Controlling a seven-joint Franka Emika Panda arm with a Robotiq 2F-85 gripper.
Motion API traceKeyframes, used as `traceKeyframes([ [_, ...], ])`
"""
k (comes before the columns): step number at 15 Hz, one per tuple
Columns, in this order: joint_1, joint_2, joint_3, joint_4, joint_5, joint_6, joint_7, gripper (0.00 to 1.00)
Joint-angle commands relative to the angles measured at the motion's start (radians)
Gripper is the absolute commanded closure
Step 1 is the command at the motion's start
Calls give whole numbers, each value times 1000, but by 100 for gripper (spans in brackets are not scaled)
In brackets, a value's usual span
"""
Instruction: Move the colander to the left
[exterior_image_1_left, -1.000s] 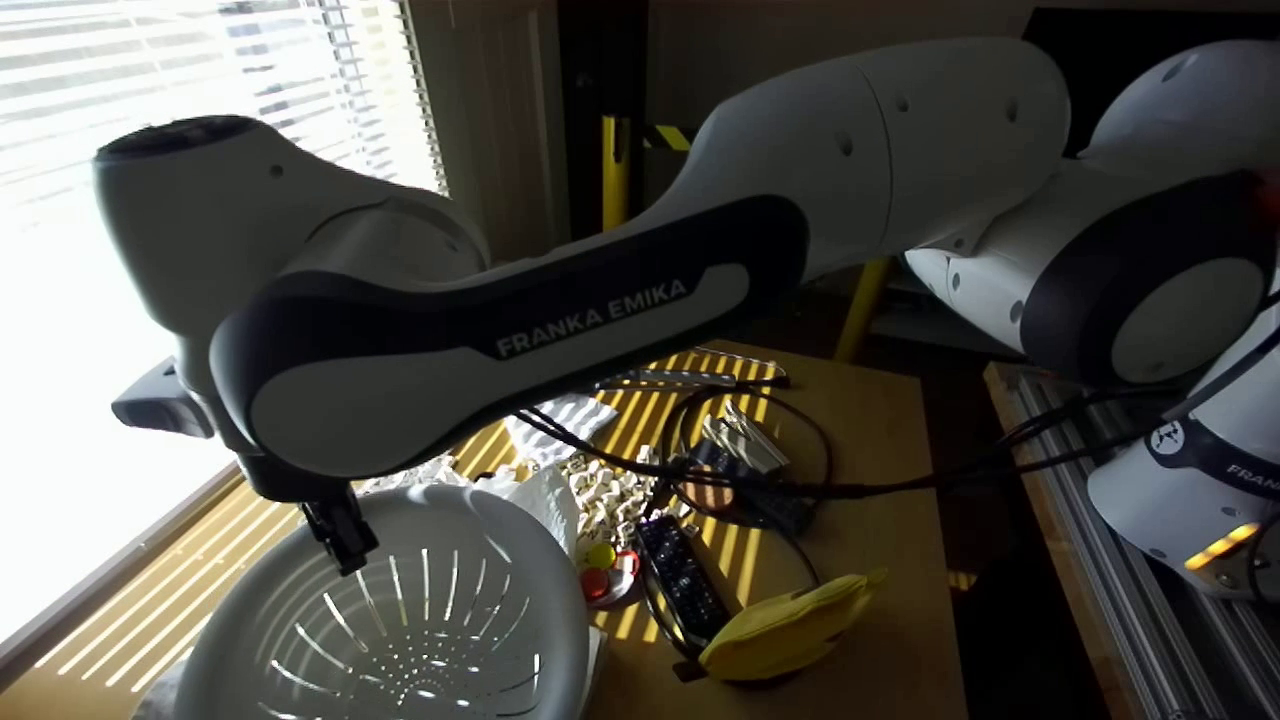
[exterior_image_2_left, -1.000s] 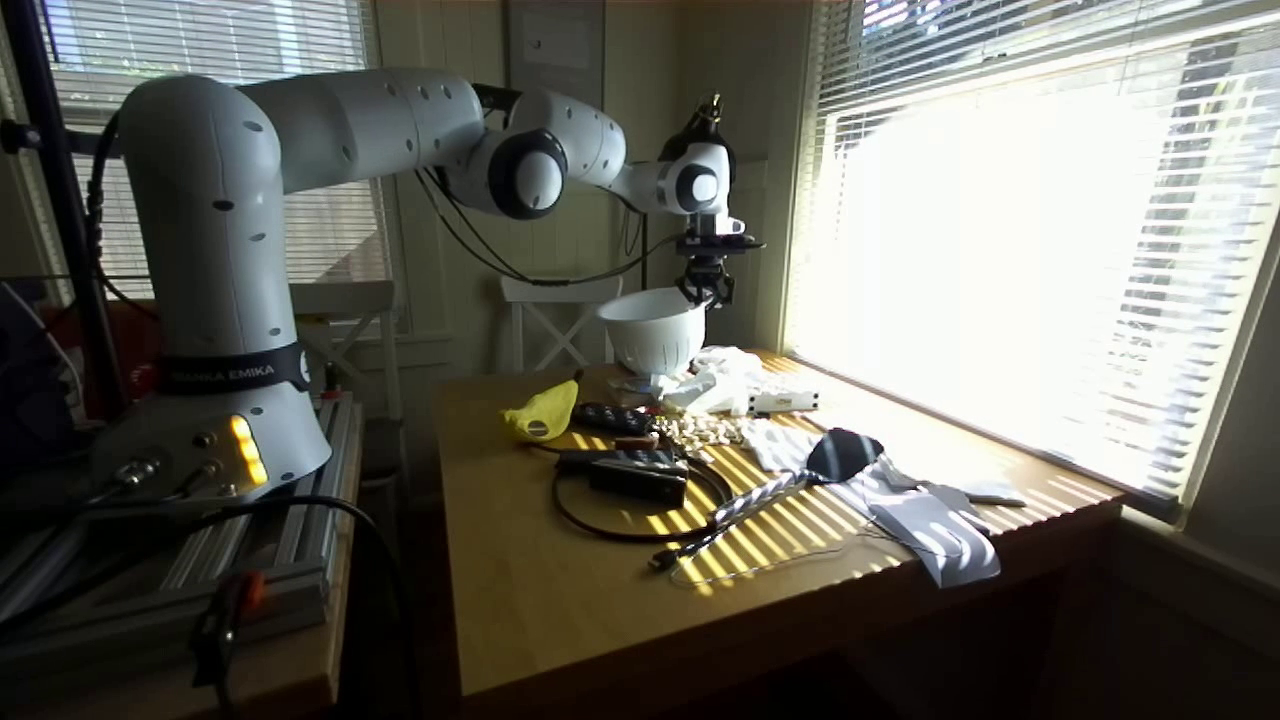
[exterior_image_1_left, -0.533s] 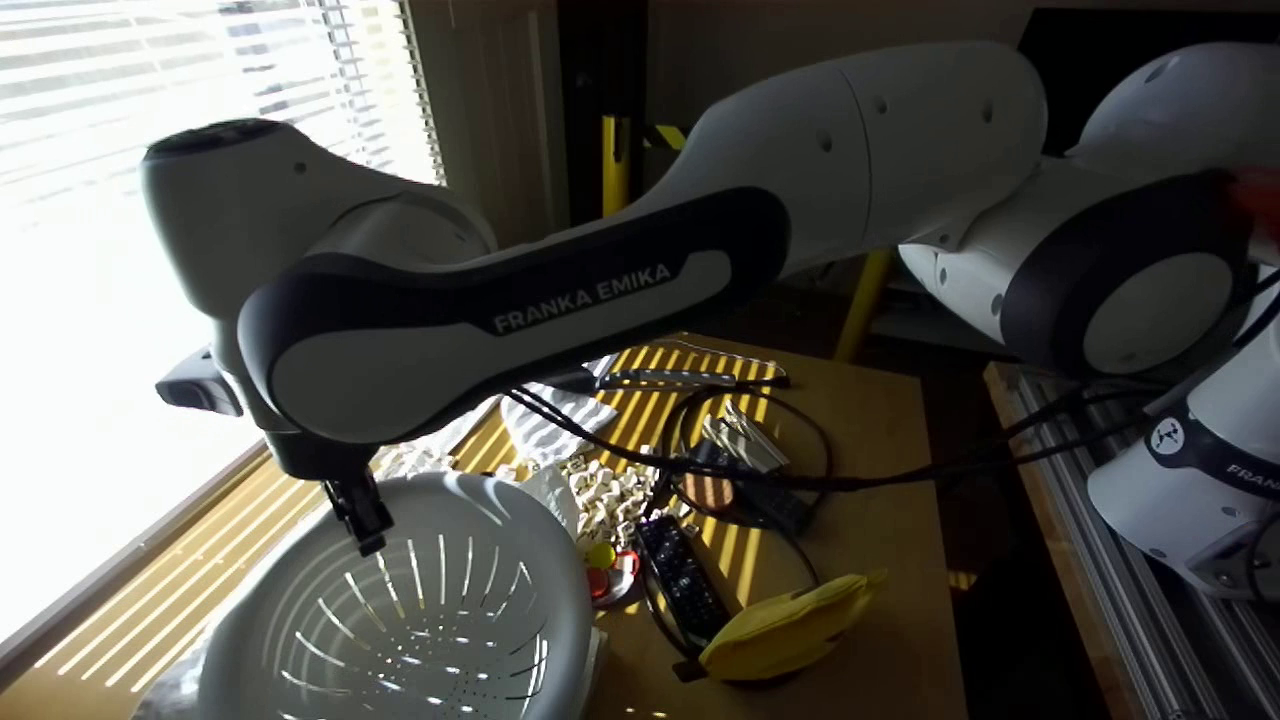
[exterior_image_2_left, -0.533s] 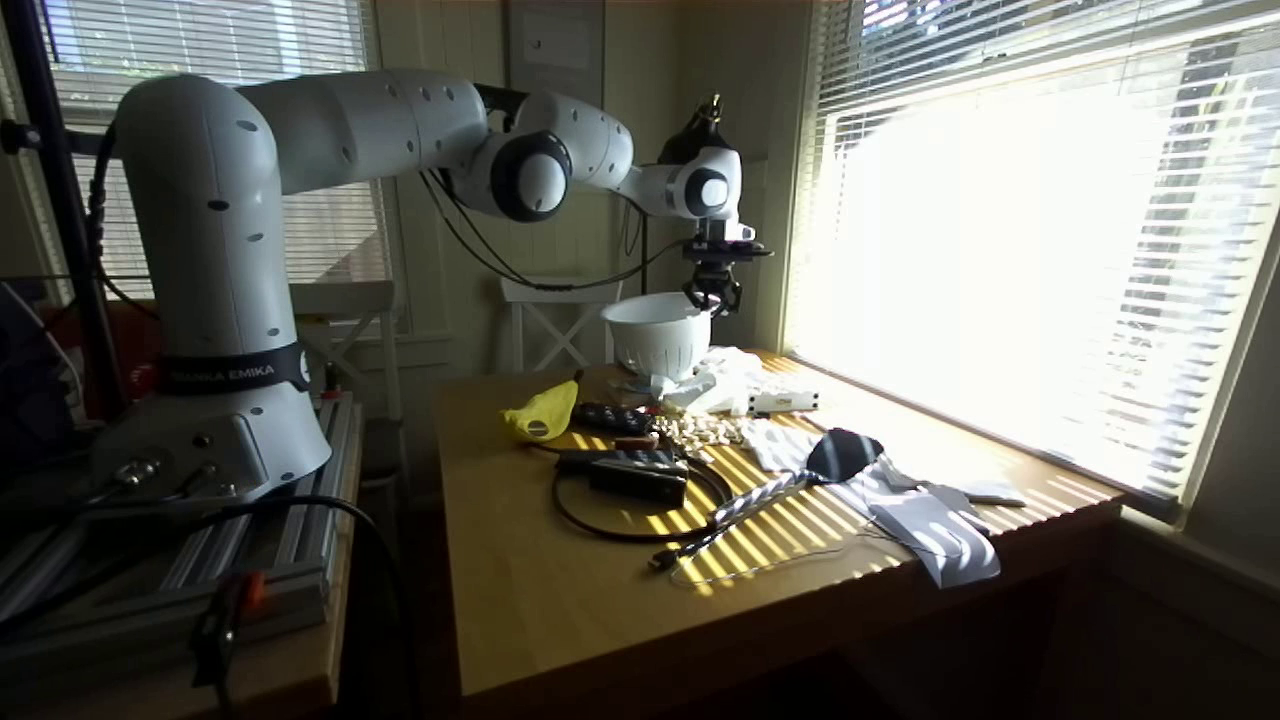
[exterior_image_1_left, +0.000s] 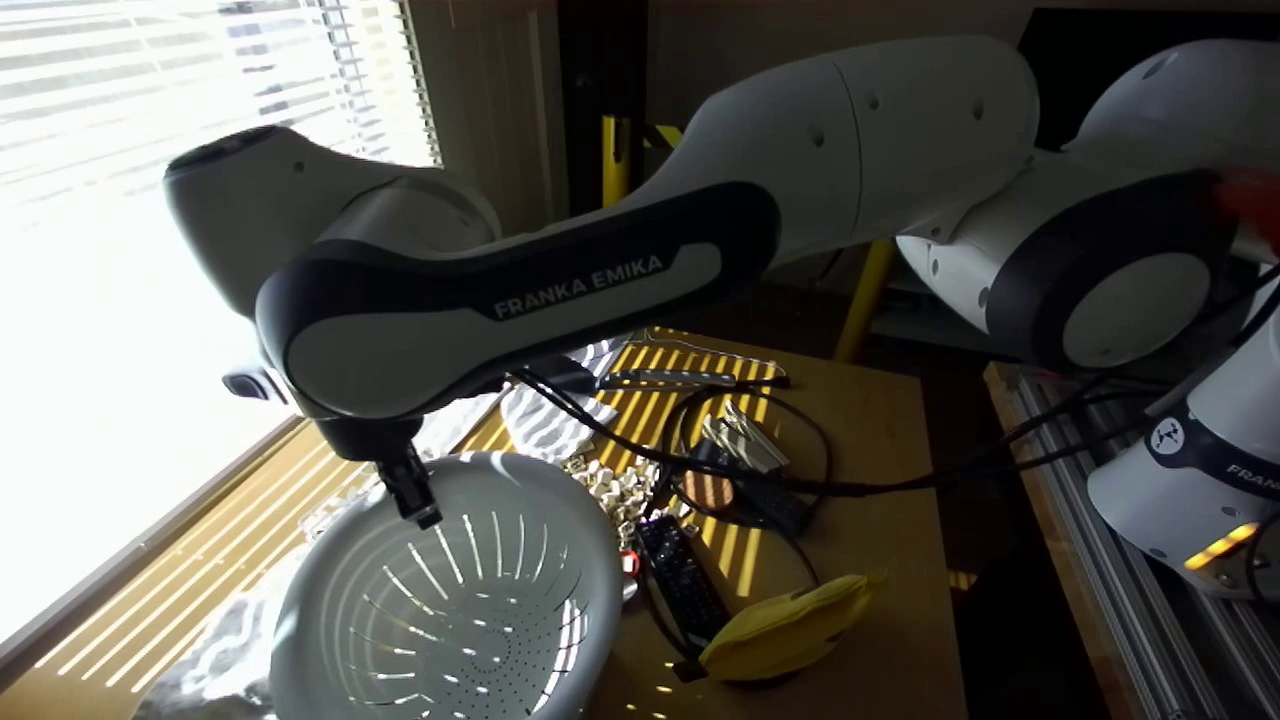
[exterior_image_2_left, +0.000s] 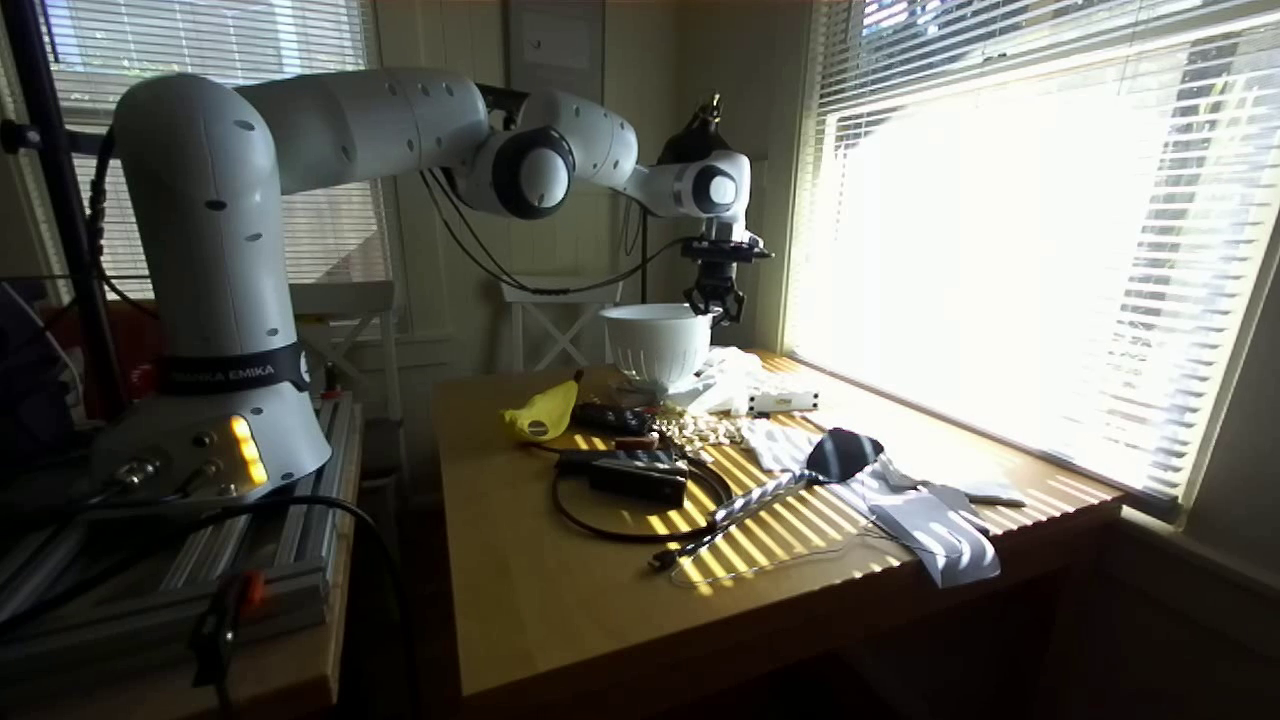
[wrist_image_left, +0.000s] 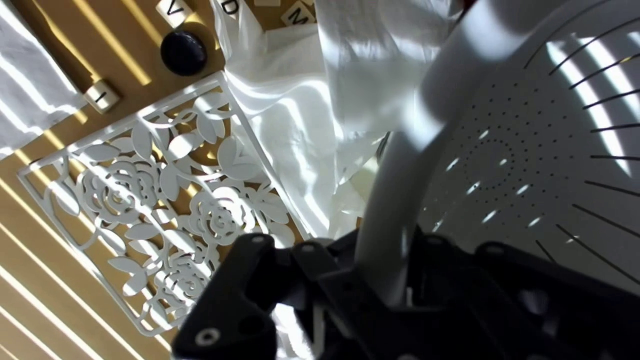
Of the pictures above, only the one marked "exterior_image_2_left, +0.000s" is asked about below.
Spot orange black clamp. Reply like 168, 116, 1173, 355
191, 568, 277, 674

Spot black power adapter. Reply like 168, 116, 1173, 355
557, 443, 695, 508

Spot white plastic colander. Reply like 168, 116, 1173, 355
595, 299, 715, 398

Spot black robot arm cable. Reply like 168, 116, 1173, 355
415, 92, 733, 299

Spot white striped folded cloth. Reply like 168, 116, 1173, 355
832, 455, 1010, 592

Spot black ladle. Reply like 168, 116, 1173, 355
650, 423, 894, 577

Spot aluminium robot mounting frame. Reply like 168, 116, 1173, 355
0, 391, 374, 674

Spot white wooden chair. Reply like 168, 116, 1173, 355
290, 276, 404, 434
492, 272, 628, 376

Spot small white window blinds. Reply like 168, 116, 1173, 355
36, 0, 393, 292

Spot black floor cable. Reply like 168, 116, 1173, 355
197, 491, 415, 720

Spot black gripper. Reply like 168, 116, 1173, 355
679, 222, 777, 329

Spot dark pen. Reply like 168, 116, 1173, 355
954, 487, 1033, 513

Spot thin black stand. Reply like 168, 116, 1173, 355
632, 196, 661, 314

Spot black remote control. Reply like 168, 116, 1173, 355
570, 399, 661, 440

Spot small white box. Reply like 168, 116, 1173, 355
744, 390, 825, 417

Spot silver blister pack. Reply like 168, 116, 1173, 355
735, 417, 825, 471
663, 411, 753, 451

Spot large white window blinds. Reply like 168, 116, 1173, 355
811, 0, 1280, 505

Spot black vertical pole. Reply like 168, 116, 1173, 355
0, 0, 131, 423

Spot black adapter cable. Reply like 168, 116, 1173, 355
547, 436, 744, 577

